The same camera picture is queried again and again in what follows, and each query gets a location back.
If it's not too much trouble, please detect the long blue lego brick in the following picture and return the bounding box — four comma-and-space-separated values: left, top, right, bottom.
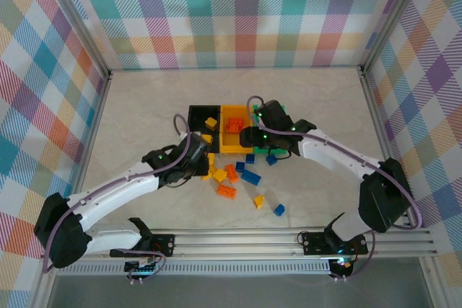
240, 169, 262, 187

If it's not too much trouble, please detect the green plastic bin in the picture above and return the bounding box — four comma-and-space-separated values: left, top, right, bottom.
252, 104, 289, 156

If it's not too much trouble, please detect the yellow plastic bin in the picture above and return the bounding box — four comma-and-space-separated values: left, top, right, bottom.
219, 105, 258, 154

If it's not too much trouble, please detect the black plastic bin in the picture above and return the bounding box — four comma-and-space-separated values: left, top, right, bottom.
186, 105, 222, 154

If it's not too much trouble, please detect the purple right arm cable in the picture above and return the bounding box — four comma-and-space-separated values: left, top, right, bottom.
246, 94, 423, 283

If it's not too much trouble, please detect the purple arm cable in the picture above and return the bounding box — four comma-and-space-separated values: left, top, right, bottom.
246, 94, 423, 283
42, 113, 198, 284

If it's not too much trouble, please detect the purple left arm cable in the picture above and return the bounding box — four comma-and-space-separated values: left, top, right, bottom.
42, 113, 198, 284

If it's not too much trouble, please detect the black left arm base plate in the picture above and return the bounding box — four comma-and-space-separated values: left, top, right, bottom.
109, 233, 177, 259

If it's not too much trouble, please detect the wide aluminium mounting rail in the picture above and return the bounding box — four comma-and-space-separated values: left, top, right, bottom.
39, 228, 438, 262

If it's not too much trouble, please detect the aluminium side rail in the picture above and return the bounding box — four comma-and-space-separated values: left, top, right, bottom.
359, 66, 422, 229
61, 71, 113, 233

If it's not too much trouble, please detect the slotted grey cable duct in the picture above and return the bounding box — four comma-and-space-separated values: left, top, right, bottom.
56, 263, 335, 277

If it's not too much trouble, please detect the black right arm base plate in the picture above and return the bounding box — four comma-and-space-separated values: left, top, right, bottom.
300, 230, 370, 255

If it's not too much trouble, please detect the aluminium frame post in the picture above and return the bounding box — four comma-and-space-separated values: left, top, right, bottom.
38, 0, 113, 80
359, 0, 432, 74

